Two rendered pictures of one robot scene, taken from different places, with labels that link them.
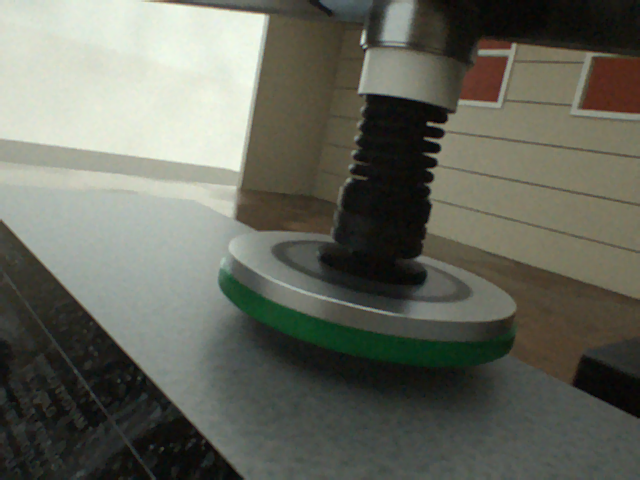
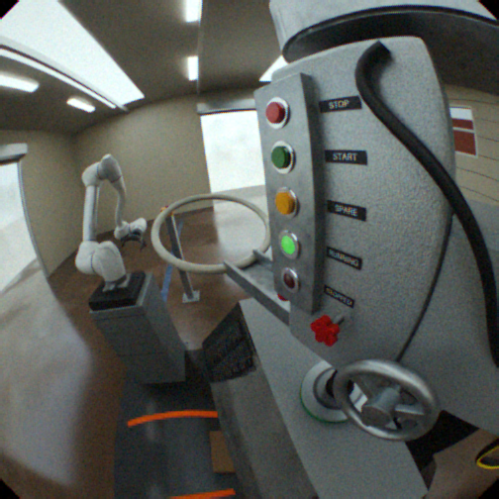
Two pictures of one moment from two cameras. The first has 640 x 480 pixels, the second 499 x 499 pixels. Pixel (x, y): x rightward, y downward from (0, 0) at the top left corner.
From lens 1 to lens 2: 0.47 m
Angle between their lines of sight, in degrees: 35
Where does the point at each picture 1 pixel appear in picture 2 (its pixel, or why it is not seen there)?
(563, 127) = not seen: hidden behind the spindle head
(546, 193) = not seen: hidden behind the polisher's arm
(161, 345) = (286, 405)
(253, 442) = (297, 435)
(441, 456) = (332, 438)
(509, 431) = (352, 429)
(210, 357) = (295, 409)
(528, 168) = not seen: hidden behind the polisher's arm
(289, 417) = (306, 429)
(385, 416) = (327, 427)
